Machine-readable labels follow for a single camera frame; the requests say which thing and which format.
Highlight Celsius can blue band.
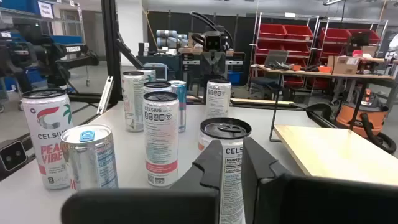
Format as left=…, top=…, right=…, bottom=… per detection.
left=143, top=80, right=173, bottom=94

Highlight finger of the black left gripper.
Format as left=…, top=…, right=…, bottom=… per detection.
left=213, top=60, right=227, bottom=78
left=200, top=60, right=214, bottom=78

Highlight blue storage bin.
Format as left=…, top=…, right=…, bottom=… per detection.
left=49, top=34, right=84, bottom=45
left=228, top=70, right=244, bottom=86
left=0, top=0, right=41, bottom=15

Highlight wooden shelf black metal legs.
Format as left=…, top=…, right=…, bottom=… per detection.
left=269, top=102, right=398, bottom=187

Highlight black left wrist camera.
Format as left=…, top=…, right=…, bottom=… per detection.
left=203, top=30, right=223, bottom=52

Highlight silver aluminium bar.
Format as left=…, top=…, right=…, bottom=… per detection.
left=96, top=75, right=114, bottom=115

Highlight white label sign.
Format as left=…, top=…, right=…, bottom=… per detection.
left=37, top=1, right=54, bottom=19

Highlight Celsius Tropical Vibe can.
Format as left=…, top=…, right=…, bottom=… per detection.
left=121, top=70, right=146, bottom=133
left=205, top=77, right=233, bottom=119

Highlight black aluminium rig frame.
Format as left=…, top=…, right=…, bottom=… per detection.
left=0, top=0, right=336, bottom=183

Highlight grey laptop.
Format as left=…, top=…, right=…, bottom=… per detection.
left=264, top=49, right=289, bottom=67

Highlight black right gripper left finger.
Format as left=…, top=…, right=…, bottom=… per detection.
left=60, top=139, right=224, bottom=224

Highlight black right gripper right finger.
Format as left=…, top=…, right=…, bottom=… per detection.
left=241, top=136, right=398, bottom=224

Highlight metal rack red bins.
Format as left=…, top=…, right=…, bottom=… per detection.
left=319, top=17, right=389, bottom=65
left=253, top=12, right=320, bottom=91

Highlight orange shop vacuum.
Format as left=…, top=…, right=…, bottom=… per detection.
left=306, top=88, right=398, bottom=155

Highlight black monitor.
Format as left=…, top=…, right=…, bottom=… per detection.
left=348, top=30, right=371, bottom=53

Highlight cardboard box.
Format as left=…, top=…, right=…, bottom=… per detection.
left=332, top=55, right=361, bottom=75

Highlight wooden workbench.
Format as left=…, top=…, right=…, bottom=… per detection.
left=250, top=63, right=398, bottom=131

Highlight black table-level camera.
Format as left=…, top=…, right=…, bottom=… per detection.
left=0, top=139, right=30, bottom=172

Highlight white Celsius can black lid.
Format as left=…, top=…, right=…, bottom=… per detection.
left=198, top=117, right=252, bottom=224

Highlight Red Bull sugarfree can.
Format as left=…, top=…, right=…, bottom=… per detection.
left=60, top=123, right=119, bottom=191
left=167, top=80, right=188, bottom=134

